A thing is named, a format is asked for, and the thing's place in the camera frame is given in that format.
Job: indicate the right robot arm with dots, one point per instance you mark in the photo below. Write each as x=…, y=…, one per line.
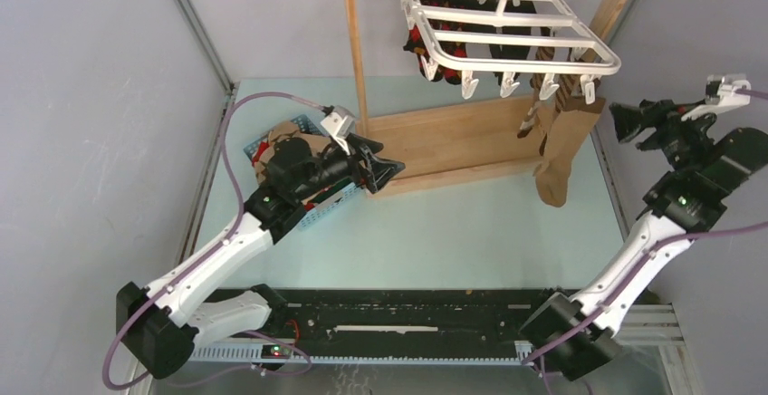
x=577, y=334

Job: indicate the brown argyle sock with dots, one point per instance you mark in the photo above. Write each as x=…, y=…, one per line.
x=285, y=130

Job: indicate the wooden hanger rack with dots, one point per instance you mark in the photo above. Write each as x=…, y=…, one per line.
x=473, y=140

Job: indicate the brown striped sock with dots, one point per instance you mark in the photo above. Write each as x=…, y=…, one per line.
x=531, y=110
x=568, y=83

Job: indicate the white plastic clip hanger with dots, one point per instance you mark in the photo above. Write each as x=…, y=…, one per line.
x=454, y=40

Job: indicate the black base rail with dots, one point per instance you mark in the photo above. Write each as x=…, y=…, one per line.
x=475, y=325

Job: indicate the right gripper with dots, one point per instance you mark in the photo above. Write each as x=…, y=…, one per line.
x=664, y=115

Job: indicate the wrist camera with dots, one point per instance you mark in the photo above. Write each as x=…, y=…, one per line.
x=338, y=122
x=723, y=93

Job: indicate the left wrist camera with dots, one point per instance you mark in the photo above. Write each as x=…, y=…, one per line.
x=338, y=122

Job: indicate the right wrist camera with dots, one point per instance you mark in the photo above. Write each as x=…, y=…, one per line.
x=723, y=93

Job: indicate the black sock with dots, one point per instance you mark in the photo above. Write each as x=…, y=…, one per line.
x=508, y=51

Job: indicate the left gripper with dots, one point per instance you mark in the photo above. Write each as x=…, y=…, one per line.
x=376, y=175

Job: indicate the plain brown sock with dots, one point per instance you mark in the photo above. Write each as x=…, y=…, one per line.
x=569, y=130

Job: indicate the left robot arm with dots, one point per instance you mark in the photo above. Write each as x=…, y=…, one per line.
x=162, y=323

